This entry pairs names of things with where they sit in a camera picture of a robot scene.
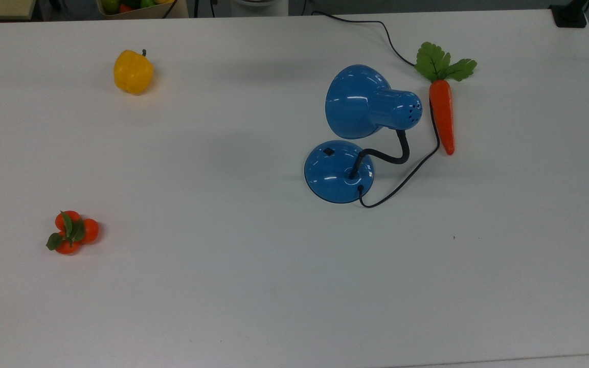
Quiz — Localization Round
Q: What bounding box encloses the blue desk lamp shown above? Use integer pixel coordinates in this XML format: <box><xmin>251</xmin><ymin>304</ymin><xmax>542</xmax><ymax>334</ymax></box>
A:
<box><xmin>304</xmin><ymin>64</ymin><xmax>423</xmax><ymax>204</ymax></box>

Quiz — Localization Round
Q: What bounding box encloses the orange toy carrot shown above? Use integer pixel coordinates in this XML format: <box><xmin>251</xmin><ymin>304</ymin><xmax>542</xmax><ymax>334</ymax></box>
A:
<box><xmin>415</xmin><ymin>41</ymin><xmax>478</xmax><ymax>156</ymax></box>

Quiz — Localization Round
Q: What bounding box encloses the yellow toy bell pepper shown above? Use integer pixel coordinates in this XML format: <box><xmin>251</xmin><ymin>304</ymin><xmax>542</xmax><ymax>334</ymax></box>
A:
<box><xmin>113</xmin><ymin>49</ymin><xmax>155</xmax><ymax>96</ymax></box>

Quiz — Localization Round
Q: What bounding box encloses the toy oranges cluster with leaves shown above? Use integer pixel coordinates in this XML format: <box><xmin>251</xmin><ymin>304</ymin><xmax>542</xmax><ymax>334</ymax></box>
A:
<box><xmin>46</xmin><ymin>210</ymin><xmax>100</xmax><ymax>256</ymax></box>

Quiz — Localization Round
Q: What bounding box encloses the beige fruit basket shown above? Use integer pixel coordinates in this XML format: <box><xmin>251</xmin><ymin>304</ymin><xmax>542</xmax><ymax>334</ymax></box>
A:
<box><xmin>96</xmin><ymin>0</ymin><xmax>189</xmax><ymax>20</ymax></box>

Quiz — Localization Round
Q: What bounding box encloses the black table clamp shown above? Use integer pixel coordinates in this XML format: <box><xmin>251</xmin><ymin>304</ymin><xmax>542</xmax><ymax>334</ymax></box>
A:
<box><xmin>549</xmin><ymin>0</ymin><xmax>589</xmax><ymax>29</ymax></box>

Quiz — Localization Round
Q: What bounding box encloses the black lamp power cable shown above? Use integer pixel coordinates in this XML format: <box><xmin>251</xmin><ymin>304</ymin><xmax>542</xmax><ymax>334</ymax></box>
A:
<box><xmin>311</xmin><ymin>10</ymin><xmax>441</xmax><ymax>209</ymax></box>

